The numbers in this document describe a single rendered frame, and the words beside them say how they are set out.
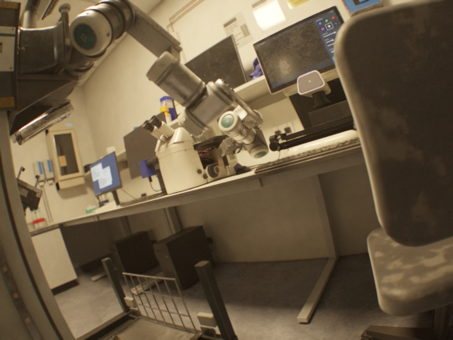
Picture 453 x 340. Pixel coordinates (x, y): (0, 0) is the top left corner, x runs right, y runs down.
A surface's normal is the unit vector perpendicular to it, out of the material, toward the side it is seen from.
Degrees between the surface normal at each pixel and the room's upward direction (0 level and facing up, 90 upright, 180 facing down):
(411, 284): 0
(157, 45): 133
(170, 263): 90
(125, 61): 90
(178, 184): 90
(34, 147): 90
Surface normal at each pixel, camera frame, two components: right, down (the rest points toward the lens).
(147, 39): -0.20, 0.77
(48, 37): 0.51, -0.15
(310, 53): -0.55, 0.22
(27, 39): 0.78, -0.23
